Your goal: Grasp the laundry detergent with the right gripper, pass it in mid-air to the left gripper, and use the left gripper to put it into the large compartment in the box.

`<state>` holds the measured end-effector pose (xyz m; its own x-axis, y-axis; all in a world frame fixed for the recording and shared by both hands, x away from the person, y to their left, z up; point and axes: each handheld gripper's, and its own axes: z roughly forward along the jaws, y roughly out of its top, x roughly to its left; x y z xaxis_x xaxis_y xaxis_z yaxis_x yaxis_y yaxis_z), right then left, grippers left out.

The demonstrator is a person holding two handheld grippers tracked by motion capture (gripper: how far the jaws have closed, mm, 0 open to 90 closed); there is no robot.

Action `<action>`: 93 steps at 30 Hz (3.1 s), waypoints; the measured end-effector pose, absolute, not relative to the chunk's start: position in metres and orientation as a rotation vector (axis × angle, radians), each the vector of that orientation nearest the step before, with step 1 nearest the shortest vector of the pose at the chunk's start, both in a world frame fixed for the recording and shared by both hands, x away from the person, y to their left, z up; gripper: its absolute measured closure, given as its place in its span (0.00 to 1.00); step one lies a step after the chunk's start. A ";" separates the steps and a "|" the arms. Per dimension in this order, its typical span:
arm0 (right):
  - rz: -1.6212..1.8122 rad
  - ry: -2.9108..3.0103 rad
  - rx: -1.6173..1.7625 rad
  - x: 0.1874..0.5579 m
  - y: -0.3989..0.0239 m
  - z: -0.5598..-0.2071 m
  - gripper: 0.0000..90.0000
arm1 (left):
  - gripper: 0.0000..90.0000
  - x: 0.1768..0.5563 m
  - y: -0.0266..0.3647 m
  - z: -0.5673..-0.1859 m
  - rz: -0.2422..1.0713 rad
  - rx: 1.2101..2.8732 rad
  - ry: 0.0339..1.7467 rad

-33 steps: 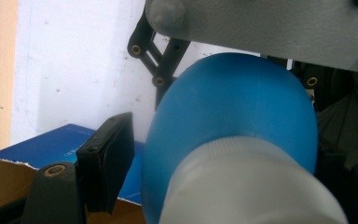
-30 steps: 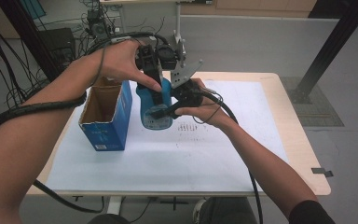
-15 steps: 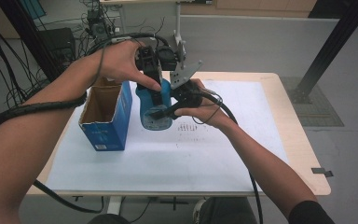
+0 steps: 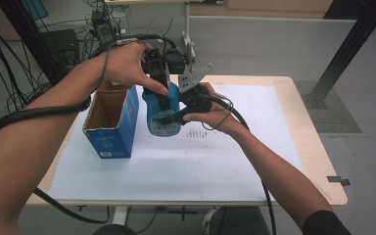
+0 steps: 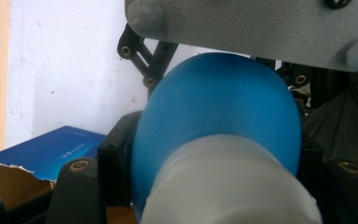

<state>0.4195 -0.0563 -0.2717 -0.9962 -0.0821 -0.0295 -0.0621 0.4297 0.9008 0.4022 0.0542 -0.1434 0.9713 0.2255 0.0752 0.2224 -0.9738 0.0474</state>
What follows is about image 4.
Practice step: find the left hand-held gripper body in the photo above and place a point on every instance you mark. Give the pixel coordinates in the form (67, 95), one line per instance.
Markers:
(158, 63)

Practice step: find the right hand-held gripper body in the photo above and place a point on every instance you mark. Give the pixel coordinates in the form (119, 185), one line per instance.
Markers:
(196, 98)

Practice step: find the blue bottle with white cap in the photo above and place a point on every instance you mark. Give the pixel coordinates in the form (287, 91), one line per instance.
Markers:
(153, 112)

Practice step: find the blue cardboard box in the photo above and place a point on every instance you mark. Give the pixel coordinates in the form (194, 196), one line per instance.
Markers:
(117, 130)

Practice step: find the person's right hand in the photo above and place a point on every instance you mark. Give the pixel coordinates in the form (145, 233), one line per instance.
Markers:
(222, 117)

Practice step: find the person's left hand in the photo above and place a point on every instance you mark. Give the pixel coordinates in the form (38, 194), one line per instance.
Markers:
(124, 65)

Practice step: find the white table mat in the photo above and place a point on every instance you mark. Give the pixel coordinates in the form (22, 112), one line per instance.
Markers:
(209, 169)

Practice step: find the black computer tower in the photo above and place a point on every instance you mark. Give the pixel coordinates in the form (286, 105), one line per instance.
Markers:
(103, 27)

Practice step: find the black equipment case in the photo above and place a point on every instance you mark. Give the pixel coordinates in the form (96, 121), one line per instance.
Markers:
(62, 45)

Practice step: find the person's white shoe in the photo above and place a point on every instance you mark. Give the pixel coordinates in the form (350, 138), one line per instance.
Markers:
(208, 222)

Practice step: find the white table leg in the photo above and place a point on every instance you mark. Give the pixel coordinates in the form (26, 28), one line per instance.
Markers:
(120, 215)

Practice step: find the wooden cabinet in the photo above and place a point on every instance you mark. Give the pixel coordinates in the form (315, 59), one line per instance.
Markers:
(274, 8)

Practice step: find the grey tape piece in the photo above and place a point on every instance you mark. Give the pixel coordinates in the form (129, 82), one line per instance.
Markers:
(338, 180)

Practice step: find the person's black sleeve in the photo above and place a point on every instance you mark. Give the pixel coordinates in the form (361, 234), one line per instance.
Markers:
(326, 225)

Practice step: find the white desk frame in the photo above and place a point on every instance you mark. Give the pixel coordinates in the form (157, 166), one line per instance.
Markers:
(187, 36)

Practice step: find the black metal post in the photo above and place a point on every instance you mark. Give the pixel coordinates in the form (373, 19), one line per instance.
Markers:
(349, 52)
(32, 42)

